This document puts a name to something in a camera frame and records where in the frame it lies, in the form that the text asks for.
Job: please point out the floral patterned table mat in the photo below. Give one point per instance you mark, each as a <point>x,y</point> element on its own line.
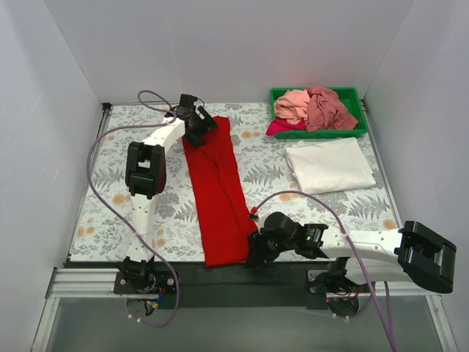
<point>103,236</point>

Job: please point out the peach t shirt in bin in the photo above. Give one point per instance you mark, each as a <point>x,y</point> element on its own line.
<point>292,106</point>

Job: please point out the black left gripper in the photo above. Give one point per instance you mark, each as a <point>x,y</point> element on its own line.
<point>201,122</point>

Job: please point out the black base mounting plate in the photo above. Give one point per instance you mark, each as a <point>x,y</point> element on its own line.
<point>279,284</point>

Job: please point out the folded white t shirt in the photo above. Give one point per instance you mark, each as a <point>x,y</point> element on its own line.
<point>334,165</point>

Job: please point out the magenta t shirt in bin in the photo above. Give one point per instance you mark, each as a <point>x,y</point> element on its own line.
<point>279,125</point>

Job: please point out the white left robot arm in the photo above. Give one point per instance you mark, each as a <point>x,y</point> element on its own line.
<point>145,177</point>

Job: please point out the aluminium frame rail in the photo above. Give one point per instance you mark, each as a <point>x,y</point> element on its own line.
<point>99,283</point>

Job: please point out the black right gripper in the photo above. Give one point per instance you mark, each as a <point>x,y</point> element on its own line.
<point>257,248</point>

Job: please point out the green plastic bin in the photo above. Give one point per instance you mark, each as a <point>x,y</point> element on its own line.
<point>348,96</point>

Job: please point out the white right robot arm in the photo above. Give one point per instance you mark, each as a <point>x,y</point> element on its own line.
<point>413,253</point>

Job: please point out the red t shirt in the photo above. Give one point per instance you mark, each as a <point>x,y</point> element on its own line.
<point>222,212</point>

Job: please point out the dusty pink t shirt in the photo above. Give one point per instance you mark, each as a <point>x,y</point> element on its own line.
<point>327,112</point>

